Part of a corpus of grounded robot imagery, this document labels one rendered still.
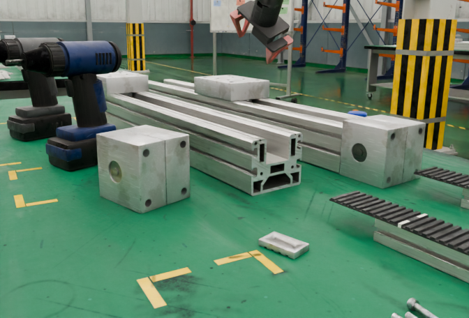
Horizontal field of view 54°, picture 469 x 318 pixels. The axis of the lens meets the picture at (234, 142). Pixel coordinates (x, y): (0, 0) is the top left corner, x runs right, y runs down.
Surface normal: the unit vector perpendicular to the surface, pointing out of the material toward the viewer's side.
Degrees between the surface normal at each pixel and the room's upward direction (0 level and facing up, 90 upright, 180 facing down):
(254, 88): 90
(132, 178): 90
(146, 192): 90
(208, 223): 0
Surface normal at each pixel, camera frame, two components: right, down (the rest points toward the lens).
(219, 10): -0.66, 0.18
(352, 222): 0.00, -0.97
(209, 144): -0.82, 0.13
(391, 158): 0.58, 0.20
